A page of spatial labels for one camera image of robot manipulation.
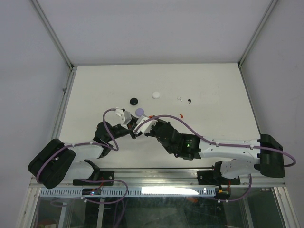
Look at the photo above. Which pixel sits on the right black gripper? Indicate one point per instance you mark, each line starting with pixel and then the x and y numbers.
pixel 158 124

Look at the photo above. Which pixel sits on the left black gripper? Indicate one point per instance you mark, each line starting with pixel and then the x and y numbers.
pixel 130 131

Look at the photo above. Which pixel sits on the white earbud charging case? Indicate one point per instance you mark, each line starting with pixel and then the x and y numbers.
pixel 156 95

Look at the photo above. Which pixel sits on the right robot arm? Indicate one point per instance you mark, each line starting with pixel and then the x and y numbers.
pixel 261 155

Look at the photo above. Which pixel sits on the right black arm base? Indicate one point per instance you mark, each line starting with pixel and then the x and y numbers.
pixel 207 178

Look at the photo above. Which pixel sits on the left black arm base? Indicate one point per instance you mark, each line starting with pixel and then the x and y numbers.
pixel 101 175

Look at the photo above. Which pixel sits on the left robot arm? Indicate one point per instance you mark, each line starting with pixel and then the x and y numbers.
pixel 58 162

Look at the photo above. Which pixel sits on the purple earbud charging case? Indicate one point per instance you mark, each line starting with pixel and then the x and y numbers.
pixel 139 112

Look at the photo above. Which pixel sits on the black earbud charging case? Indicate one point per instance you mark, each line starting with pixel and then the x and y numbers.
pixel 133 101

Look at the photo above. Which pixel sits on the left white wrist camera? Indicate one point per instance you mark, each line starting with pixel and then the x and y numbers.
pixel 124 117

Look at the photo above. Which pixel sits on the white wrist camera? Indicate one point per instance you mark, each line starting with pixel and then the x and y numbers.
pixel 124 117
pixel 143 125

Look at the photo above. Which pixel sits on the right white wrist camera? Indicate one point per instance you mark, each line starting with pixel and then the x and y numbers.
pixel 143 125

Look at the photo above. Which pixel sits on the aluminium mounting rail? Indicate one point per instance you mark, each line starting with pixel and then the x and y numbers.
pixel 179 177

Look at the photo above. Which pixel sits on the white slotted cable duct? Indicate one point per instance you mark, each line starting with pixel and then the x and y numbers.
pixel 128 192

